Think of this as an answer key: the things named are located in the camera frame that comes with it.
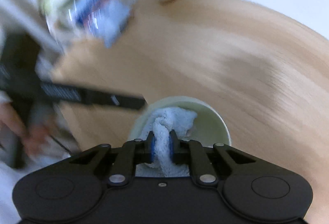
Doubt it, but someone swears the grey fluffy cleaning cloth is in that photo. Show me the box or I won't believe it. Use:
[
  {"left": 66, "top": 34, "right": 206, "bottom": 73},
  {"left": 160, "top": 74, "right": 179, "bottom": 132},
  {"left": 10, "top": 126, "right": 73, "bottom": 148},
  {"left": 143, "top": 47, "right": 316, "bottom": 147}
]
[{"left": 134, "top": 107, "right": 199, "bottom": 178}]

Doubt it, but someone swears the cream ceramic bowl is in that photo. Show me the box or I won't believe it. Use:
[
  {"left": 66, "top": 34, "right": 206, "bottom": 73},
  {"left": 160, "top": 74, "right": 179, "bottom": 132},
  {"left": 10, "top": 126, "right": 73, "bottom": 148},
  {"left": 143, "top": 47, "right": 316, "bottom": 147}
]
[{"left": 128, "top": 96, "right": 232, "bottom": 147}]

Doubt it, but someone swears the person's left hand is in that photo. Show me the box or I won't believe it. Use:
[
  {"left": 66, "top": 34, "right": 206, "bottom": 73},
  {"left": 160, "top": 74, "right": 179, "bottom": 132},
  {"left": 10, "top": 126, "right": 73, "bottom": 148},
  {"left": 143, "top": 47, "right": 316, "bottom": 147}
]
[{"left": 1, "top": 103, "right": 56, "bottom": 157}]

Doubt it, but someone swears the blue white plastic package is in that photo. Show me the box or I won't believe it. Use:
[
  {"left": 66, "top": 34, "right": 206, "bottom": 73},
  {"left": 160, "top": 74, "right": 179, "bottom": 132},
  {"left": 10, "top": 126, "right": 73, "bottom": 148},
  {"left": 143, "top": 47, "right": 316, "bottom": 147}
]
[{"left": 39, "top": 0, "right": 135, "bottom": 47}]

